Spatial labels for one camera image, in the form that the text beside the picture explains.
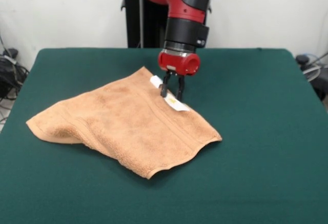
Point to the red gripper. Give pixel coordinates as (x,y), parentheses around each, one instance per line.
(179,62)

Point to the tan terry towel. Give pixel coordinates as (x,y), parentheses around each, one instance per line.
(123,126)

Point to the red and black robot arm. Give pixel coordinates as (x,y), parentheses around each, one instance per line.
(179,3)

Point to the dark green table cloth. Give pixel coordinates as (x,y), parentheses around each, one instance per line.
(256,131)

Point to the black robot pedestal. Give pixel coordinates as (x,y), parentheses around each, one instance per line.
(148,24)

